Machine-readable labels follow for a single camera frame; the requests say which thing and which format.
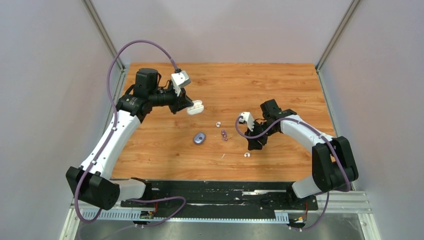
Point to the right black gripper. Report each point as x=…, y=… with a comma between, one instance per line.
x=257, y=143

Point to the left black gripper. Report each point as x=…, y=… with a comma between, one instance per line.
x=180, y=102

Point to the white earbud charging case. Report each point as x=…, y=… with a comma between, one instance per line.
x=197, y=108

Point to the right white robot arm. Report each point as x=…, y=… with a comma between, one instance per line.
x=333, y=166

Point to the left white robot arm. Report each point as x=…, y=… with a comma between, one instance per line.
x=91, y=182

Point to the blue-grey earbud case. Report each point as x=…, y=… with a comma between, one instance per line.
x=199, y=138

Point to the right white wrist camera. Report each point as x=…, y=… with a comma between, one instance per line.
x=247, y=118

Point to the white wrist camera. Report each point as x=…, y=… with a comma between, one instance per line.
x=179, y=81
x=247, y=118

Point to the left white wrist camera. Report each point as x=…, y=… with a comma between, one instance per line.
x=179, y=81

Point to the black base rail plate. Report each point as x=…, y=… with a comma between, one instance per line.
x=223, y=199

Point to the left aluminium frame post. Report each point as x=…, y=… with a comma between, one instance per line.
x=98, y=23

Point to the aluminium frame post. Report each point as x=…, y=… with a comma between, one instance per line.
x=98, y=23
x=346, y=18

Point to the right aluminium frame post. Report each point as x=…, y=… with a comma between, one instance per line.
x=346, y=18

